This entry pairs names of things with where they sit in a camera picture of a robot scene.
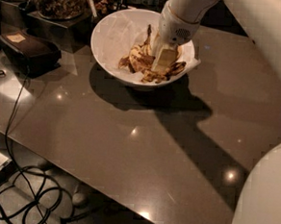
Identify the white ceramic bowl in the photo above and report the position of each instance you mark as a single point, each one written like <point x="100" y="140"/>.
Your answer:
<point x="113" y="38"/>

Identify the dark metal stand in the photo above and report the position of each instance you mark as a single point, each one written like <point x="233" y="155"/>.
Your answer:
<point x="69" y="35"/>

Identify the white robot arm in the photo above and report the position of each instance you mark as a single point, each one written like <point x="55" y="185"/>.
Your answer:
<point x="215" y="149"/>

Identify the ripe banana right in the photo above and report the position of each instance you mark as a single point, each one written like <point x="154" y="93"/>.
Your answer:
<point x="175" y="68"/>

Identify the banana piece front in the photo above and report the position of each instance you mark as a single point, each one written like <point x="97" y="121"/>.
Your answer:
<point x="152" y="76"/>

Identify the black device with label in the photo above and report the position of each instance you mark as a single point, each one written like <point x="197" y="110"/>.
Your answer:
<point x="30" y="55"/>

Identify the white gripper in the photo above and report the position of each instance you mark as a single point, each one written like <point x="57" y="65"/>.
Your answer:
<point x="174" y="28"/>

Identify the white paper liner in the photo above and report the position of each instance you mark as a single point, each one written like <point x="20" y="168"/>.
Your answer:
<point x="123" y="29"/>

